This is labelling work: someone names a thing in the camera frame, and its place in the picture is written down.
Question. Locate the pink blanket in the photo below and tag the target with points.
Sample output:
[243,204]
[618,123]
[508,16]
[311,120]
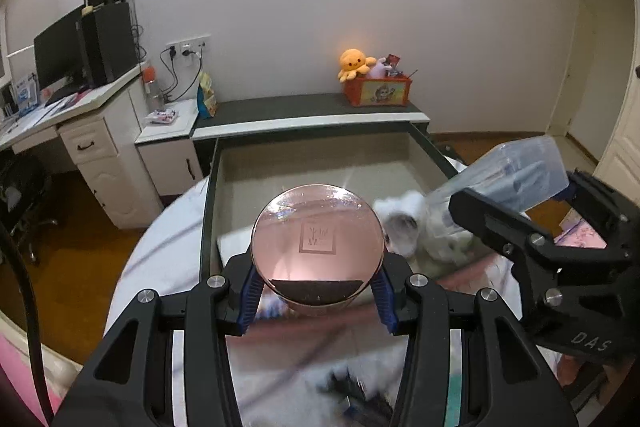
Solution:
[20,382]

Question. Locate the colourful snack bag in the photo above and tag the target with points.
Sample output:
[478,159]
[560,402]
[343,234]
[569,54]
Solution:
[207,97]

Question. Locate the orange octopus plush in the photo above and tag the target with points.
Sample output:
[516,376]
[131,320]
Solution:
[352,63]

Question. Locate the black computer monitor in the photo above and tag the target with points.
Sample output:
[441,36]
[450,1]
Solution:
[57,52]

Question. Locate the white desk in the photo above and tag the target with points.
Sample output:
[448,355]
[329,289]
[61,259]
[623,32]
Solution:
[100,142]

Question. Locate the black computer tower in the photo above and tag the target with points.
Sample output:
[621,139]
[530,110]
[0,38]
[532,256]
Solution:
[107,44]

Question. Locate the small colourful packet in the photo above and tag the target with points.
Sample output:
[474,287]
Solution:
[162,118]

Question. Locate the white room door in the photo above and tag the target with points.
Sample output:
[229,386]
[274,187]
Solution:
[575,72]

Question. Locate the purple plush toy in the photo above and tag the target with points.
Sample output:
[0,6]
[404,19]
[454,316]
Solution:
[379,68]

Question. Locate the dark blurred object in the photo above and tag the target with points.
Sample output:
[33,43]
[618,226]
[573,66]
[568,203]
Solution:
[355,394]

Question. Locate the orange storage box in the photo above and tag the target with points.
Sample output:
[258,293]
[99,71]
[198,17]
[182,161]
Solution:
[377,93]

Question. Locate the red-capped water bottle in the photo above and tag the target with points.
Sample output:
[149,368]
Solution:
[151,89]

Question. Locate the low cabinet dark top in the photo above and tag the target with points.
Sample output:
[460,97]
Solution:
[300,107]

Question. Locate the white papers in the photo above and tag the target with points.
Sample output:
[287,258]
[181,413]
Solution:
[30,122]

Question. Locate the red packet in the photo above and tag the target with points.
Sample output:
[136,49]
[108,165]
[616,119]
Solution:
[393,63]

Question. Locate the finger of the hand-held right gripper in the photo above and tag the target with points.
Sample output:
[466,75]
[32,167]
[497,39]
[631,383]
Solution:
[500,219]
[600,207]

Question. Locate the blue and white box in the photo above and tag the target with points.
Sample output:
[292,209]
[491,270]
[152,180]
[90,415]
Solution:
[25,94]

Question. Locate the black office chair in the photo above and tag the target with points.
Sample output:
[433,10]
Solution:
[22,202]

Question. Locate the clear plastic bag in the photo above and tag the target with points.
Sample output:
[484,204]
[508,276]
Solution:
[520,167]

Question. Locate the white low side cabinet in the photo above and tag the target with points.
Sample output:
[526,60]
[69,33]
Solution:
[165,157]

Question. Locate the blurred white object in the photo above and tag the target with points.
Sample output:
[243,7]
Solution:
[405,222]

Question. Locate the rose gold round jar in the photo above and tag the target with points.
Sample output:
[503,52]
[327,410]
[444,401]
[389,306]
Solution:
[315,227]

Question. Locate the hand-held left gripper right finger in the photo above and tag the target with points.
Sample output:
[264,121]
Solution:
[382,302]

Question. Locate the white wall outlet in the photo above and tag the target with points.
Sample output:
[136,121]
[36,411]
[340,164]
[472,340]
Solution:
[187,47]

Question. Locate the pink flat item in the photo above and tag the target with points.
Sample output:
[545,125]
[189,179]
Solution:
[70,99]

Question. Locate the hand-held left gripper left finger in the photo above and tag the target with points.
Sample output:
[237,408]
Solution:
[248,302]

